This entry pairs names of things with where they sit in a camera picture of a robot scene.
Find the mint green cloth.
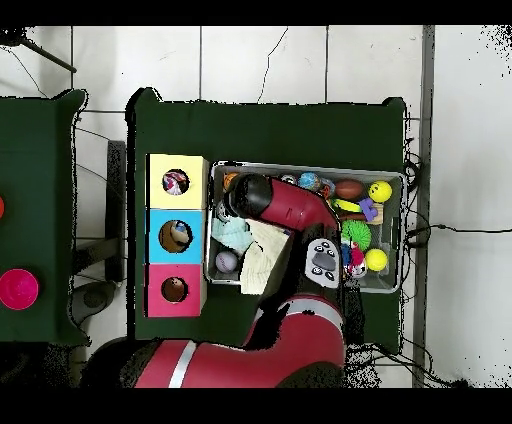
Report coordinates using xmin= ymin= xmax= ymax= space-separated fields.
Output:
xmin=211 ymin=214 xmax=256 ymax=254

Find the cream yellow cloth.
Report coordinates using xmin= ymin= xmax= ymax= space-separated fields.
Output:
xmin=238 ymin=217 xmax=291 ymax=296

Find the colourful polka dot cloth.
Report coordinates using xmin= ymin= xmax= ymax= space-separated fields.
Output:
xmin=163 ymin=168 xmax=192 ymax=197

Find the wooden box with three holes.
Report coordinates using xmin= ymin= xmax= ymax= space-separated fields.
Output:
xmin=144 ymin=153 xmax=212 ymax=320

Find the clear mesh bin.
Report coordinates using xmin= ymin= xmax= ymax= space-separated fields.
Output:
xmin=204 ymin=162 xmax=404 ymax=294

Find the small white ball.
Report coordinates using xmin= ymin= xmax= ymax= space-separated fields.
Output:
xmin=215 ymin=251 xmax=240 ymax=274

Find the globe print ball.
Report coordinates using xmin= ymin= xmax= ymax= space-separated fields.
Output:
xmin=298 ymin=171 xmax=321 ymax=193

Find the brown toy football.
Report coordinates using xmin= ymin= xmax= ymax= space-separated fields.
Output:
xmin=334 ymin=179 xmax=366 ymax=201

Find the green spiky ball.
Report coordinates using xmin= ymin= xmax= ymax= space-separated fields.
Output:
xmin=341 ymin=219 xmax=373 ymax=250

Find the yellow smiley ball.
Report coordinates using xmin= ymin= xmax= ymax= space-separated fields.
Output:
xmin=367 ymin=179 xmax=394 ymax=204

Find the plain yellow ball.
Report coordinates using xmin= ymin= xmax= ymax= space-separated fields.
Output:
xmin=363 ymin=248 xmax=389 ymax=273

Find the side table with green cloth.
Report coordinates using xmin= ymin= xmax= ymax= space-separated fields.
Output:
xmin=0 ymin=89 xmax=89 ymax=347

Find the pink disc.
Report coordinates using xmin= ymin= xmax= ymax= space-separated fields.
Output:
xmin=0 ymin=268 xmax=41 ymax=312

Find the black tripod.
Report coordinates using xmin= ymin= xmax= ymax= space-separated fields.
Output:
xmin=0 ymin=27 xmax=79 ymax=75

